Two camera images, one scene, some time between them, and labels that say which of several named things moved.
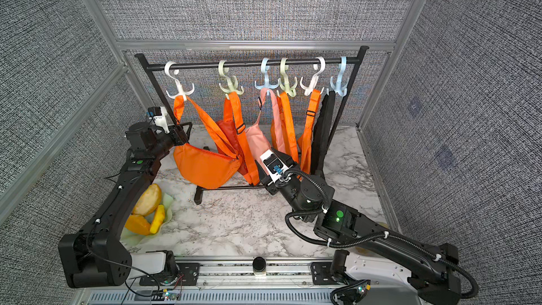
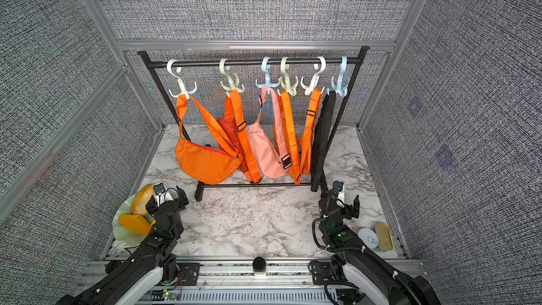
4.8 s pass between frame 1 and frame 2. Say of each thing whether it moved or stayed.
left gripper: moved
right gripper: moved
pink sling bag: stayed
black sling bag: stayed
